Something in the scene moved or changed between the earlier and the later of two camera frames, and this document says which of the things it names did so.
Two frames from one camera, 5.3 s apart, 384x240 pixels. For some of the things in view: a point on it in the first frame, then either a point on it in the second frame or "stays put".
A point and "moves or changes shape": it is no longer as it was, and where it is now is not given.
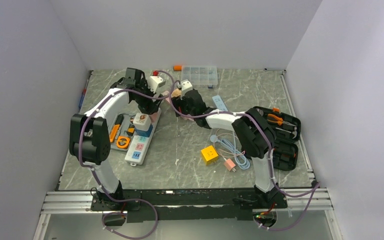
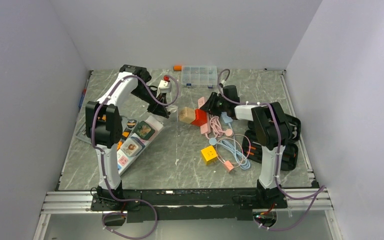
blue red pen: x=83 y=94 stays put
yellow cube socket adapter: x=209 y=155 stays put
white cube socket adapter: x=141 y=121 → x=130 y=147
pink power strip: x=167 y=98 moves or changes shape
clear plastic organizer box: x=202 y=75 stays put
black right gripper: x=177 y=103 → x=209 y=106
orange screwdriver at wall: x=177 y=68 stays put
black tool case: x=287 y=128 stays put
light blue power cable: x=240 y=160 stays put
